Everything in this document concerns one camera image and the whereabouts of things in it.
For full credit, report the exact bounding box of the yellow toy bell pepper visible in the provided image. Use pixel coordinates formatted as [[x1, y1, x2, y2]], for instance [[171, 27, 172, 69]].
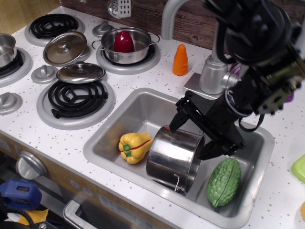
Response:
[[118, 132, 153, 164]]

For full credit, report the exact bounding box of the light green plastic container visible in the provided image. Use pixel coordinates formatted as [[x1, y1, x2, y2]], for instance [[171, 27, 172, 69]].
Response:
[[291, 155, 305, 183]]

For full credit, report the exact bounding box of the silver oven door handle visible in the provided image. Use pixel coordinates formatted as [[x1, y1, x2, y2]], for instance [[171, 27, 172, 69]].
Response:
[[62, 200, 114, 229]]

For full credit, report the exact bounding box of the domed steel pot lid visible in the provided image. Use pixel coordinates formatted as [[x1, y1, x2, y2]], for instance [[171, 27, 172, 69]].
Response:
[[57, 61, 105, 84]]

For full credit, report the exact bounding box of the purple toy eggplant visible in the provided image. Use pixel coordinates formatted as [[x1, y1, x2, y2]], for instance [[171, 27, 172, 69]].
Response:
[[285, 92, 294, 103]]

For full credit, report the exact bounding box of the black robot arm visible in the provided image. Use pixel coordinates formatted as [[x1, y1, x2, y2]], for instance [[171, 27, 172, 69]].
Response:
[[170, 0, 305, 160]]

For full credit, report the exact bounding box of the grey burner ring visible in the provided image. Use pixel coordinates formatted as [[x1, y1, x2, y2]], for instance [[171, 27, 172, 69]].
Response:
[[0, 47, 33, 88], [95, 42, 161, 75]]

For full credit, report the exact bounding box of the dark red toy pepper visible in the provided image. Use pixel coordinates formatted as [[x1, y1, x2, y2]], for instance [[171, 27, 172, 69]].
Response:
[[114, 30, 135, 53]]

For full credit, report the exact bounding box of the grey stove knob back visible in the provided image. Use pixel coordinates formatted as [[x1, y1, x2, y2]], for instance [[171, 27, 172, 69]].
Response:
[[92, 21, 114, 38]]

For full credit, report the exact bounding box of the grey stove knob left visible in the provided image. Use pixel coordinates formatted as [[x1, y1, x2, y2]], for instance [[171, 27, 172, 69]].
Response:
[[0, 92, 23, 115]]

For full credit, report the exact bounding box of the front black coil burner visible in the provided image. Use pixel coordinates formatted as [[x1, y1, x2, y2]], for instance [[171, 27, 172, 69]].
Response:
[[37, 80, 115, 130]]

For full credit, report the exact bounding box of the back right grey burner ring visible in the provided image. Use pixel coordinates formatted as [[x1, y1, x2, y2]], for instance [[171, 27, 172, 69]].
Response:
[[95, 42, 161, 75]]

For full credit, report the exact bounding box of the green toy bitter melon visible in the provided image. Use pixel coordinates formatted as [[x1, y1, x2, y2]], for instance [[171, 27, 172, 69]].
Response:
[[206, 158, 241, 208]]

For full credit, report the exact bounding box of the left grey burner ring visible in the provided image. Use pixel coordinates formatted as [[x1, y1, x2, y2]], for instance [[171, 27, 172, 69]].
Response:
[[0, 47, 33, 88]]

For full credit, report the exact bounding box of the grey stove knob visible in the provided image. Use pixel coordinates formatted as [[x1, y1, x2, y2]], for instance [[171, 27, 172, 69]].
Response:
[[92, 21, 114, 38], [0, 92, 23, 115], [31, 65, 59, 84]]

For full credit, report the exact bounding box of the stainless steel sink basin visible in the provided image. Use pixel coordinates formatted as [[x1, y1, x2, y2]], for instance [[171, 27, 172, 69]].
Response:
[[83, 88, 275, 229]]

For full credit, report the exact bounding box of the purple white toy onion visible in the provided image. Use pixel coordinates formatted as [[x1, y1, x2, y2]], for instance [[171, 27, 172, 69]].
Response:
[[229, 62, 241, 76]]

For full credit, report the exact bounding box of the orange toy carrot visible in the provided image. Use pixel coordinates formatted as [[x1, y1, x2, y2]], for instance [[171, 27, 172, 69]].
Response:
[[172, 44, 188, 76]]

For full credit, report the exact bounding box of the yellow toy at right edge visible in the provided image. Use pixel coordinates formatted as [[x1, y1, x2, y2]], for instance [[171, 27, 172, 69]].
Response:
[[300, 202, 305, 220]]

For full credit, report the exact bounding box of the hanging steel slotted utensil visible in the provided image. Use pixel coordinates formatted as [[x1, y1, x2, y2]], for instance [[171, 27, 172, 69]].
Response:
[[107, 0, 133, 19]]

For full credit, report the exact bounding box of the steel pot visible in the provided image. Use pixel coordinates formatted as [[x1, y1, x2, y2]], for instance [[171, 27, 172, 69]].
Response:
[[0, 33, 17, 68], [91, 27, 160, 64], [146, 126, 205, 194]]

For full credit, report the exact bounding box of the flat steel pot lid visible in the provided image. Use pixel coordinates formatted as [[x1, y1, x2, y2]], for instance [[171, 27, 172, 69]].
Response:
[[43, 31, 87, 66]]

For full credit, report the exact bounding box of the grey oven front knob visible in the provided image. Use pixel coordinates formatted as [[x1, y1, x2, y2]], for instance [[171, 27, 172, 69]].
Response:
[[15, 151, 48, 180]]

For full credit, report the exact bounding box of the back left coil burner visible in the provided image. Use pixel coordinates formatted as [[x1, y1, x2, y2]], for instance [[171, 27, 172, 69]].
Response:
[[24, 13, 85, 47]]

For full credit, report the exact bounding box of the yellow cloth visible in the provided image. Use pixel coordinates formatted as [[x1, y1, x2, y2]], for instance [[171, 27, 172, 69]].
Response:
[[18, 209, 49, 226]]

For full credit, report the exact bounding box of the silver toy faucet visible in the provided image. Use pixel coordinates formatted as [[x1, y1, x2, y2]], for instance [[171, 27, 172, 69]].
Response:
[[161, 0, 239, 100]]

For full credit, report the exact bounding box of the grey support pole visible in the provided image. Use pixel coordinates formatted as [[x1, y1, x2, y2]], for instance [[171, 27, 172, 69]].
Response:
[[295, 19, 305, 61]]

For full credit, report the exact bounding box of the grey stove knob centre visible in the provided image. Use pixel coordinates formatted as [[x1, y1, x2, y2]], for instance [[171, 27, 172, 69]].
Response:
[[31, 65, 59, 84]]

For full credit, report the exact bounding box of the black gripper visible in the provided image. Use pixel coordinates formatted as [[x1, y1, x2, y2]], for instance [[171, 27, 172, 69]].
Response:
[[169, 90, 246, 160]]

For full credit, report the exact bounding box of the steel pot on burner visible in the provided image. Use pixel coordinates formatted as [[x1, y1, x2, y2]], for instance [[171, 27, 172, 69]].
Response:
[[91, 27, 160, 64]]

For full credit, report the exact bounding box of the blue clamp tool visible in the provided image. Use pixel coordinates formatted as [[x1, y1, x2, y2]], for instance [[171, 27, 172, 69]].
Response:
[[0, 179, 42, 210]]

